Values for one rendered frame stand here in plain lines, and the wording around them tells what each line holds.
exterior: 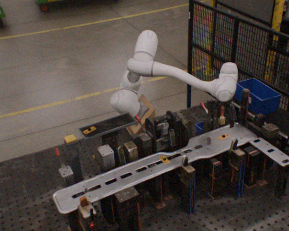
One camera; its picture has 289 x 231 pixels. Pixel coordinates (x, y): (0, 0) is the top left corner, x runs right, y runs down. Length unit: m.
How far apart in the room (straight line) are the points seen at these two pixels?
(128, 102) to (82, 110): 2.05
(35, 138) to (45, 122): 0.33
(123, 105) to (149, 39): 0.66
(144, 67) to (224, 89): 0.55
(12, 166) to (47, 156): 0.25
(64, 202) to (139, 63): 0.96
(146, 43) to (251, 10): 2.36
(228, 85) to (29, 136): 2.96
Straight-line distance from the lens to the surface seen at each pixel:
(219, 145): 2.58
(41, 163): 3.07
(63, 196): 2.30
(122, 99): 2.95
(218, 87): 2.23
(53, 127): 4.74
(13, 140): 4.69
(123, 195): 2.19
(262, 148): 2.61
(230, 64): 2.37
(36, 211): 2.72
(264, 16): 4.53
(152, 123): 2.46
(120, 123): 2.52
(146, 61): 2.46
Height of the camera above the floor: 2.56
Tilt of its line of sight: 33 degrees down
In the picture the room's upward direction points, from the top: 3 degrees counter-clockwise
